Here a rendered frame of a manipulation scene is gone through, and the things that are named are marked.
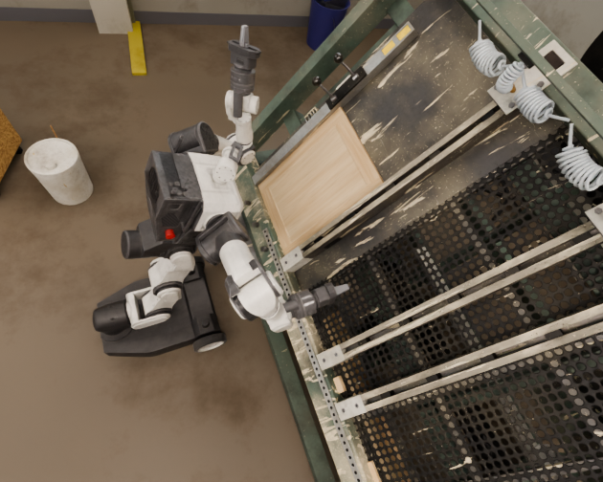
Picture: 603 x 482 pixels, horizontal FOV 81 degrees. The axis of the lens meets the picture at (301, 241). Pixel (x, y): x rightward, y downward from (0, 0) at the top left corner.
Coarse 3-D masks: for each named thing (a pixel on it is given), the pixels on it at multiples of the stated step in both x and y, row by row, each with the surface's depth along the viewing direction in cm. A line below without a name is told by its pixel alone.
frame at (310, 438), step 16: (272, 336) 217; (272, 352) 218; (288, 352) 214; (288, 368) 209; (288, 384) 205; (288, 400) 207; (304, 400) 203; (304, 416) 199; (304, 432) 195; (304, 448) 196; (320, 448) 193; (320, 464) 190; (320, 480) 186
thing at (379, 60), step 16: (400, 48) 135; (368, 64) 140; (384, 64) 139; (368, 80) 144; (352, 96) 148; (320, 112) 154; (304, 128) 159; (288, 144) 165; (272, 160) 171; (256, 176) 178
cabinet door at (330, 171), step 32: (320, 128) 156; (352, 128) 146; (288, 160) 167; (320, 160) 156; (352, 160) 145; (288, 192) 166; (320, 192) 154; (352, 192) 144; (288, 224) 165; (320, 224) 152
